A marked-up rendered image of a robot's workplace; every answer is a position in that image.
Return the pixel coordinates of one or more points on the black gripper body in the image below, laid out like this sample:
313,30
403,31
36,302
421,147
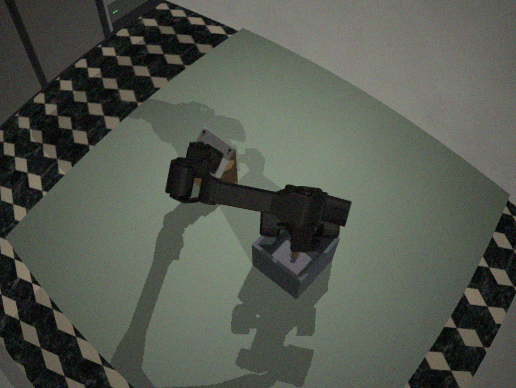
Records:
269,224

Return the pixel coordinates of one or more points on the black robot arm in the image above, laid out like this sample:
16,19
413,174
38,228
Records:
293,205

